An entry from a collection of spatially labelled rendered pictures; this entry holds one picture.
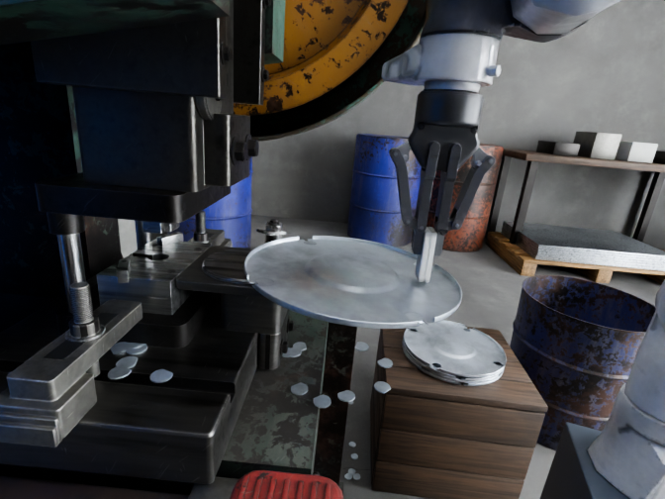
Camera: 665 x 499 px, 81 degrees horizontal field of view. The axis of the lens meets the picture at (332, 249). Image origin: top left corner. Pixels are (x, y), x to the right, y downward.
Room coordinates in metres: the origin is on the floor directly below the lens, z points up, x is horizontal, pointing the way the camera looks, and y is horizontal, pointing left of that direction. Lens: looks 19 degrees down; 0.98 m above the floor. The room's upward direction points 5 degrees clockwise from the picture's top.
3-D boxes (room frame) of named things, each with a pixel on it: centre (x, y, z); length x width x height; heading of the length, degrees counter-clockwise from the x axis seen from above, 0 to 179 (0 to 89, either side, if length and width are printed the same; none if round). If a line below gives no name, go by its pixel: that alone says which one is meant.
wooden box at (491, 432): (1.00, -0.38, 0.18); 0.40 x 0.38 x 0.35; 87
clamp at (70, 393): (0.33, 0.24, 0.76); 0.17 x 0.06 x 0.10; 179
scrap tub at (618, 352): (1.20, -0.87, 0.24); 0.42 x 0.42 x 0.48
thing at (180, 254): (0.50, 0.23, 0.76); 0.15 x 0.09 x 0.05; 179
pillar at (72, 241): (0.42, 0.30, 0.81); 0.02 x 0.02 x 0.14
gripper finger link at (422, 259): (0.49, -0.12, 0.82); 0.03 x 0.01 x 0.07; 178
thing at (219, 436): (0.50, 0.24, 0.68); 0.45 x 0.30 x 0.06; 179
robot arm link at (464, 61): (0.51, -0.10, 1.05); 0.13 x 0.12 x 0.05; 178
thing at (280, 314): (0.50, 0.06, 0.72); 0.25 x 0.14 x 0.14; 89
